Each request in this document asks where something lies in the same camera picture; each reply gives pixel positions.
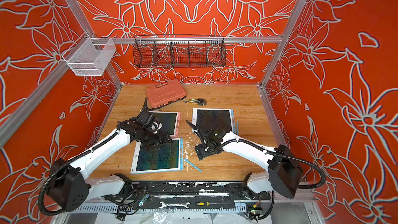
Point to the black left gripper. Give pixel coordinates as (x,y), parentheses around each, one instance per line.
(160,140)

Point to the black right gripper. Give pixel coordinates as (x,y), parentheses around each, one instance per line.
(202,134)

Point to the blue framed front tablet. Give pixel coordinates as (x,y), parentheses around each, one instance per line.
(166,157)

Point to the blue framed tablet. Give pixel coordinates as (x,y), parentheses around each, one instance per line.
(212,118)
(166,157)

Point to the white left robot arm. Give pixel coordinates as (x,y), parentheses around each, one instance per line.
(68,185)

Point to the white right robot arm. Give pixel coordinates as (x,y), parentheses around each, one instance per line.
(282,170)

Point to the blue framed rear tablet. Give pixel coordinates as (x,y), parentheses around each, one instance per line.
(212,118)

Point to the pink framed writing tablet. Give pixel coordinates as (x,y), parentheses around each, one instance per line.
(169,120)

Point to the red plastic tool case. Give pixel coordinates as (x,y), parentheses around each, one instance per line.
(165,94)

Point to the silver open-end wrench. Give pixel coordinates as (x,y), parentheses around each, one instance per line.
(164,205)

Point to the yellow handled screwdriver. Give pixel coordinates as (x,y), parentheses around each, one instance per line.
(212,203)

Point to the black wire wall basket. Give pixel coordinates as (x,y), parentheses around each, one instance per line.
(179,51)

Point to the clear plastic wall bin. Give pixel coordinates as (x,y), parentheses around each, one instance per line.
(89,58)

